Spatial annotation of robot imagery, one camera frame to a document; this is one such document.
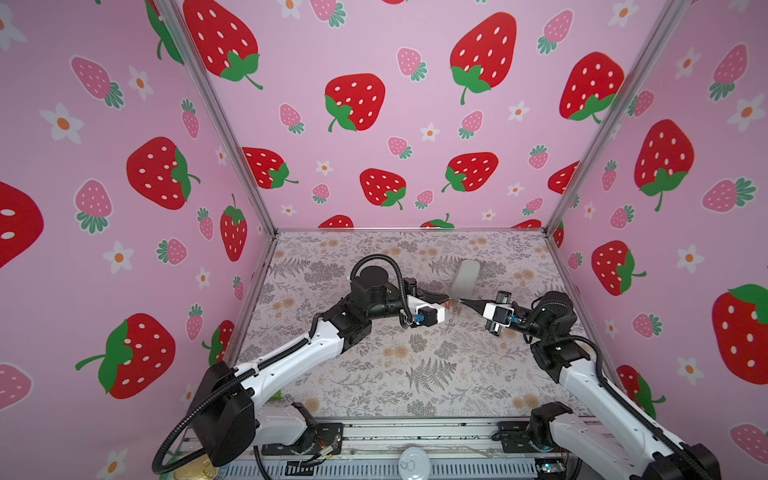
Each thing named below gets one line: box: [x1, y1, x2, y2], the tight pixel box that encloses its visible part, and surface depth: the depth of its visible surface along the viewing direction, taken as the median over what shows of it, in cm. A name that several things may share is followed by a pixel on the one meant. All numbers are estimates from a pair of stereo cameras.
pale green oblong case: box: [450, 260, 480, 299], surface depth 104 cm
